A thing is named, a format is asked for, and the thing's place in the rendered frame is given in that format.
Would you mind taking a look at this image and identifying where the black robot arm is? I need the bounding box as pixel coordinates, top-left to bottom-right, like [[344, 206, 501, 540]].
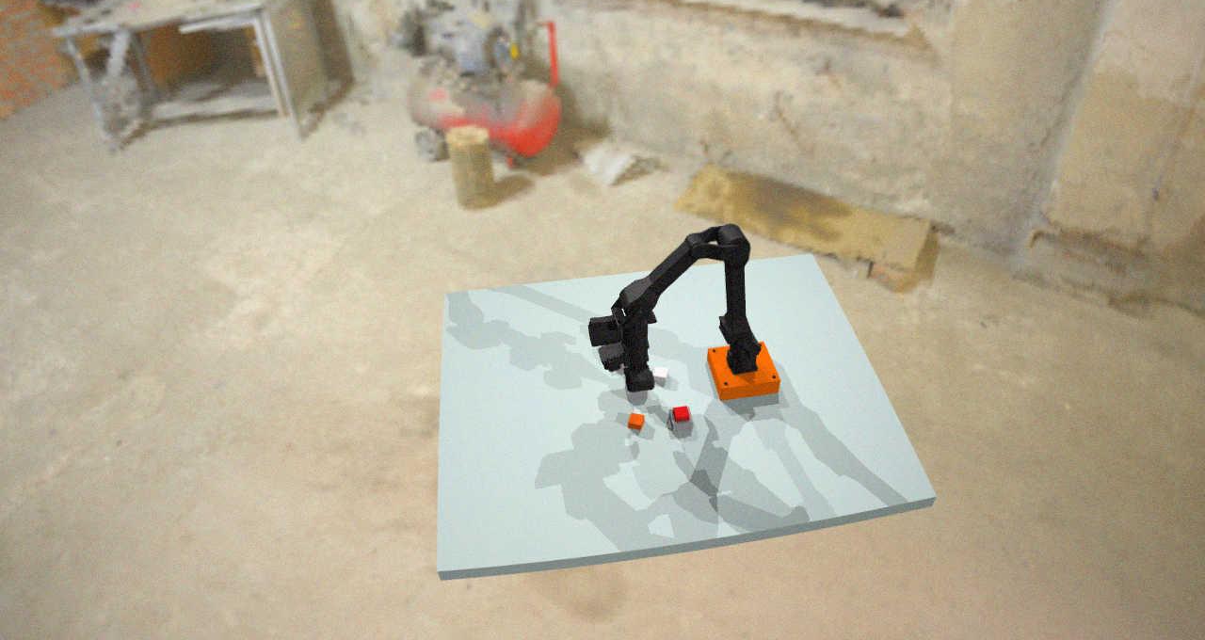
[[588, 224, 762, 375]]

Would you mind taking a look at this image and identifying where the red button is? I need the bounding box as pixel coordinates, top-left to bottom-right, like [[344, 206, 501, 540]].
[[668, 407, 694, 431]]

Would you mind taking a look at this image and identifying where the green button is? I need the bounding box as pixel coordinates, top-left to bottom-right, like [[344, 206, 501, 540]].
[[625, 378, 648, 400]]

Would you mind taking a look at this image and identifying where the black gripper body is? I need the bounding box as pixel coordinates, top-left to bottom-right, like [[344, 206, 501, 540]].
[[621, 331, 656, 392]]

